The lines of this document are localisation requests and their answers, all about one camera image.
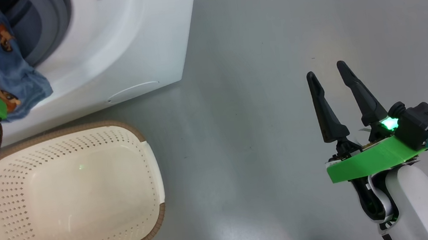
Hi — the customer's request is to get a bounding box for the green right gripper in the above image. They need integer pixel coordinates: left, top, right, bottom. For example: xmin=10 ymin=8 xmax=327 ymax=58
xmin=305 ymin=52 xmax=428 ymax=232

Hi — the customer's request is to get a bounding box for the grey rubber door seal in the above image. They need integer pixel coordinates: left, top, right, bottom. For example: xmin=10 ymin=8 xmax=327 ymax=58
xmin=0 ymin=0 xmax=78 ymax=71

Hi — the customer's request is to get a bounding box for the white front-load washing machine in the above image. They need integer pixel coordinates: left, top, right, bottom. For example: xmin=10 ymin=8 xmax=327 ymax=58
xmin=0 ymin=0 xmax=213 ymax=147

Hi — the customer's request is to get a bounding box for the cream perforated laundry basket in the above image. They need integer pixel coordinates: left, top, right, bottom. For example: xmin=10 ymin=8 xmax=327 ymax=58
xmin=0 ymin=115 xmax=170 ymax=240

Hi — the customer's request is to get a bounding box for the round white filter cover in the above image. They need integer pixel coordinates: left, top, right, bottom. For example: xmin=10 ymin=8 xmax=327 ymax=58
xmin=106 ymin=81 xmax=162 ymax=104

